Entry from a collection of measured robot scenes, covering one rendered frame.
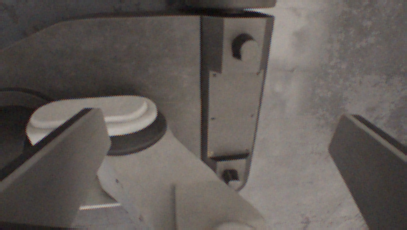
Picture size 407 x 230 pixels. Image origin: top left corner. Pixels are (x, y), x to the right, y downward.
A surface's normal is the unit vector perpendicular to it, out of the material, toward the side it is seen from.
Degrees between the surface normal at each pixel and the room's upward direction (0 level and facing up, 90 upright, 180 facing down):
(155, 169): 90
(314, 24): 0
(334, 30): 0
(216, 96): 0
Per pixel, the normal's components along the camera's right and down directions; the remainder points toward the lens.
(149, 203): 0.00, -0.85
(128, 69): 0.16, 0.51
